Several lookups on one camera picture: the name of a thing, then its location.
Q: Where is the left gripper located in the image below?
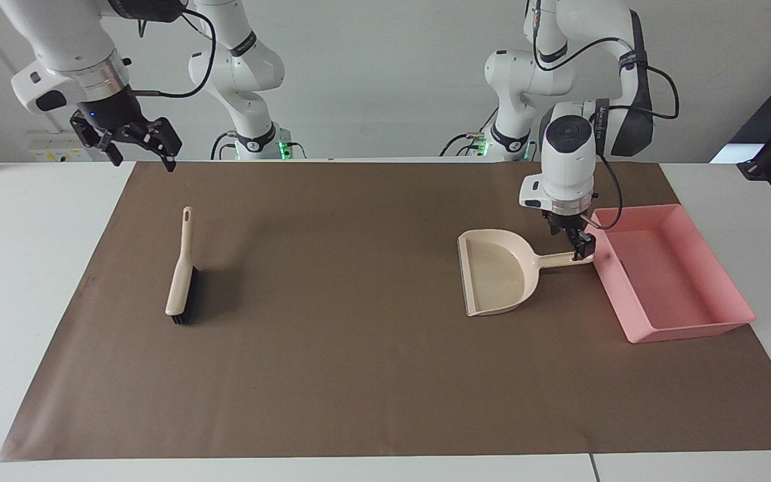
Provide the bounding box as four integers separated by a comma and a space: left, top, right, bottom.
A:
542, 209, 588, 238

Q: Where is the black cable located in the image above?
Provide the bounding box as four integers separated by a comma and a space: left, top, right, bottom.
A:
133, 7, 218, 99
531, 0, 681, 122
440, 132, 491, 157
210, 131, 239, 161
580, 153, 624, 230

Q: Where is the pink plastic tray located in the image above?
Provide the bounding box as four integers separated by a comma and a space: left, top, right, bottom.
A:
584, 204, 757, 344

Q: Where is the beige brush with black bristles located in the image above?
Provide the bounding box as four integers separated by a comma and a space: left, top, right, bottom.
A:
165, 206, 200, 327

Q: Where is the beige plastic dustpan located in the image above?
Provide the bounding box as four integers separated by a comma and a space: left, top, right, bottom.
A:
457, 229, 594, 317

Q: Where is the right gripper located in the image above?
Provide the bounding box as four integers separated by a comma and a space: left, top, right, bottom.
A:
69, 86, 183, 173

